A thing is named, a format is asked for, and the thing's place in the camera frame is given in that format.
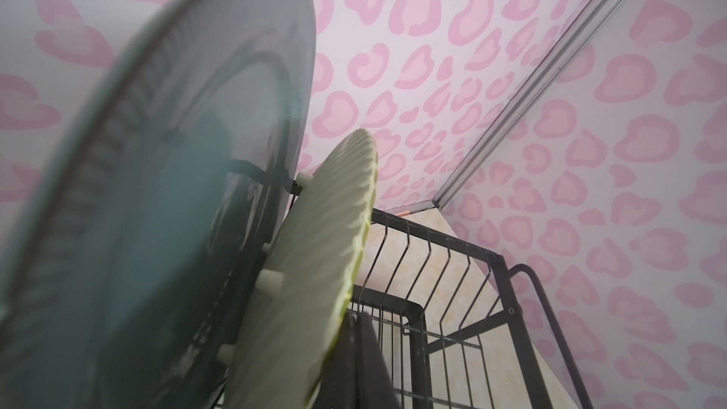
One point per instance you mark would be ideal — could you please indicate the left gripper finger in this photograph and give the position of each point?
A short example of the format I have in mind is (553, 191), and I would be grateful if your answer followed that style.
(356, 377)

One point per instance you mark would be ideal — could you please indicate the black wire dish rack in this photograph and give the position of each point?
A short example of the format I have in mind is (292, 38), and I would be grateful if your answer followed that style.
(450, 328)

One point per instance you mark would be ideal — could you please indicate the yellow-green woven plate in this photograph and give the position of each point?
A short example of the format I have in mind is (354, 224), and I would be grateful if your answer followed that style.
(312, 261)

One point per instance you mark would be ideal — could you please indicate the large grey-green plate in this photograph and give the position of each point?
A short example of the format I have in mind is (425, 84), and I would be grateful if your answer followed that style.
(136, 256)

